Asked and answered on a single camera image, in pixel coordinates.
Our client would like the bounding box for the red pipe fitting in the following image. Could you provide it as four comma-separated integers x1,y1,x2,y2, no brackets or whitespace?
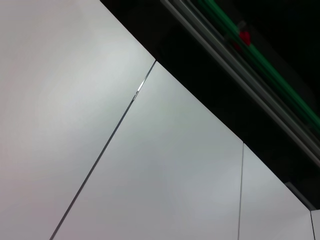
232,29,252,52

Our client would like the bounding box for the green ceiling pipe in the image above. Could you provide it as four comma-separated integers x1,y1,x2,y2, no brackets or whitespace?
199,0,320,132

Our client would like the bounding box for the gray ceiling rail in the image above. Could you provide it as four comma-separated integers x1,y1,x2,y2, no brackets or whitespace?
159,0,320,165

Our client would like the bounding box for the gray wall trim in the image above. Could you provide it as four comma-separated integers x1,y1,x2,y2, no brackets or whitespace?
284,181,316,211

